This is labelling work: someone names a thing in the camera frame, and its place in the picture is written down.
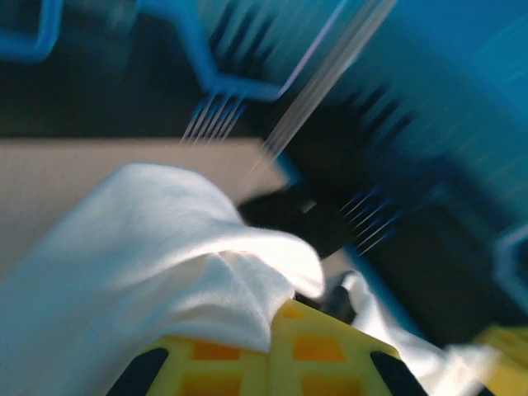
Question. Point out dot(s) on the white t-shirt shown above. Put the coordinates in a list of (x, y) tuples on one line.
[(144, 255)]

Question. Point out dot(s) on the black folded t-shirt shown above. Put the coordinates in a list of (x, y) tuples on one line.
[(288, 218)]

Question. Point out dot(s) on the aluminium frame post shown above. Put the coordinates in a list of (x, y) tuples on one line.
[(330, 74)]

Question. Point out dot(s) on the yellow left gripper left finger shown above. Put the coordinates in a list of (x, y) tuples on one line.
[(214, 371)]

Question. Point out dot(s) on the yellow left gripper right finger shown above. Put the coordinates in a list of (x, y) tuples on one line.
[(321, 359)]

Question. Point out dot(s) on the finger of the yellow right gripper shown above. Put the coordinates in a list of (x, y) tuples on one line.
[(513, 363)]

